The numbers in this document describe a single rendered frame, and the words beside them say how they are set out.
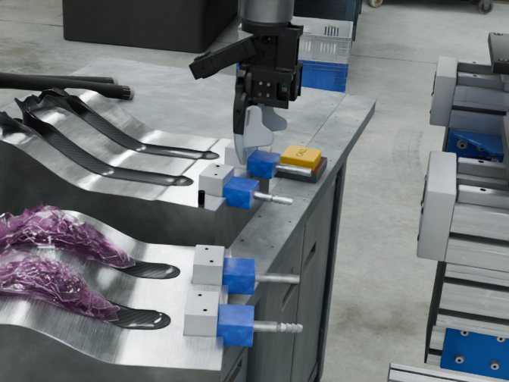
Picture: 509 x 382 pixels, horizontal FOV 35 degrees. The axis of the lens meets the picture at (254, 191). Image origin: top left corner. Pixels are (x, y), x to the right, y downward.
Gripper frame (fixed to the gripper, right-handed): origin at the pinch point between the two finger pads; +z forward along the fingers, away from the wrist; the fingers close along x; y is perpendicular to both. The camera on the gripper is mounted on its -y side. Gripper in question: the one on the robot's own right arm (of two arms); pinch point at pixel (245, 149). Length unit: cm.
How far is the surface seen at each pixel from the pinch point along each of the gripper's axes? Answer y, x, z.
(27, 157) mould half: -26.7, -17.8, -0.5
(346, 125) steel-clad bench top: 6, 49, 11
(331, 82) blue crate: -50, 305, 81
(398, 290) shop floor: 16, 123, 91
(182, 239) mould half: -2.8, -17.8, 7.5
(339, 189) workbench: 4, 64, 33
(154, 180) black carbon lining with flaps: -10.4, -10.3, 2.9
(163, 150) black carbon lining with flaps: -14.0, 1.0, 3.0
